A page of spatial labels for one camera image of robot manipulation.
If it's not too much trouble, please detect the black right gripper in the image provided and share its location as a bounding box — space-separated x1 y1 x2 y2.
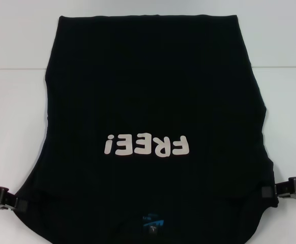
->
260 176 296 199

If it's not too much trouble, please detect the black T-shirt with FREE print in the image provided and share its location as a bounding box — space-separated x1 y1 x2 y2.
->
12 14 280 244

